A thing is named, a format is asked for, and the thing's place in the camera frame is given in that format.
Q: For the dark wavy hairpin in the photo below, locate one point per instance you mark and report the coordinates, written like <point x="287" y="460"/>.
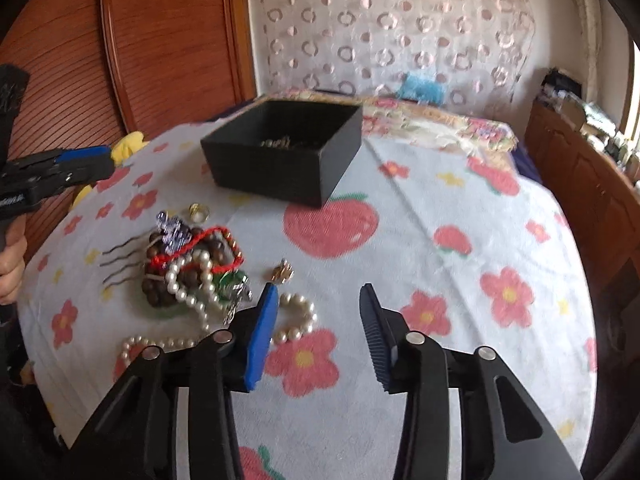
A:
<point x="117" y="254"/>
<point x="122" y="276"/>

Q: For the strawberry flower print towel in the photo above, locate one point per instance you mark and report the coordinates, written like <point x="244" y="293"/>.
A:
<point x="425" y="200"/>

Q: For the purple crystal hair clip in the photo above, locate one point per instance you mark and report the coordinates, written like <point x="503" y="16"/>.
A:
<point x="175" y="232"/>

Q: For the circle print sheer curtain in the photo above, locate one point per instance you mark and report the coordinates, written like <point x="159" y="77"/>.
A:
<point x="375" y="35"/>

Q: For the small gold brooch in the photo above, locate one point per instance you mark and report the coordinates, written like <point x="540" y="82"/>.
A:
<point x="282" y="271"/>

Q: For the window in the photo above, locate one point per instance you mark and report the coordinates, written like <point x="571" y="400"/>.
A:
<point x="632" y="90"/>

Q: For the blue plastic bag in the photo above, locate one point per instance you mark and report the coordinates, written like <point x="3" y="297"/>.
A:
<point x="422" y="89"/>

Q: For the dark pile of bags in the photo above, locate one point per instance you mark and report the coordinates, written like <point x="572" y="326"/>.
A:
<point x="560" y="85"/>

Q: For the wooden window cabinet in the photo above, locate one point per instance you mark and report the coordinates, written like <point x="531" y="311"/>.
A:
<point x="575" y="170"/>

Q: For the wooden slatted wardrobe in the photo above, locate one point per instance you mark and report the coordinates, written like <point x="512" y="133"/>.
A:
<point x="165" y="35"/>

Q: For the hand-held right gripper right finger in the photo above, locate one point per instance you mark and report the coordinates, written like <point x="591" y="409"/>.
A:
<point x="376" y="345"/>

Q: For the floral blanket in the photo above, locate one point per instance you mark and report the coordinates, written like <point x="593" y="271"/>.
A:
<point x="440" y="127"/>

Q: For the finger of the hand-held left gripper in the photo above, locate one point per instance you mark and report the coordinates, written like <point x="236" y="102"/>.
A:
<point x="90" y="172"/>
<point x="82" y="155"/>

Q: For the yellow cloth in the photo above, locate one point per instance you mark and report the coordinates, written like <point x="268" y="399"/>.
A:
<point x="131" y="142"/>

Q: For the dark blue bed sheet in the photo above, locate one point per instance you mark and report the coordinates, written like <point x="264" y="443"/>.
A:
<point x="527" y="162"/>

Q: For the black jewelry box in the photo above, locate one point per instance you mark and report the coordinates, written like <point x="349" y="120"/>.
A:
<point x="280" y="175"/>

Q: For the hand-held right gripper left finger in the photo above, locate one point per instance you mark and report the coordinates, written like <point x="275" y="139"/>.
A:
<point x="262" y="340"/>

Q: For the cream circle print window curtain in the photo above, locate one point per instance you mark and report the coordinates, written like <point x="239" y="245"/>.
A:
<point x="592" y="35"/>

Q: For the person's left hand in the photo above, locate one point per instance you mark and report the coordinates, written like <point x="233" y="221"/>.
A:
<point x="11" y="272"/>

